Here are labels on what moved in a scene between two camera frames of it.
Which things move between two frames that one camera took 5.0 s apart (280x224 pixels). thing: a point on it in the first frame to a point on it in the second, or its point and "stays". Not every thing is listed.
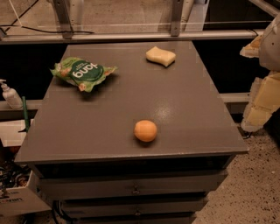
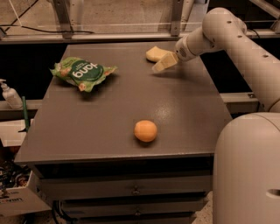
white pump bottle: [10, 96] stays
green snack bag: [80, 73] stays
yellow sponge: [161, 56] stays
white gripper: [271, 49] to [181, 52]
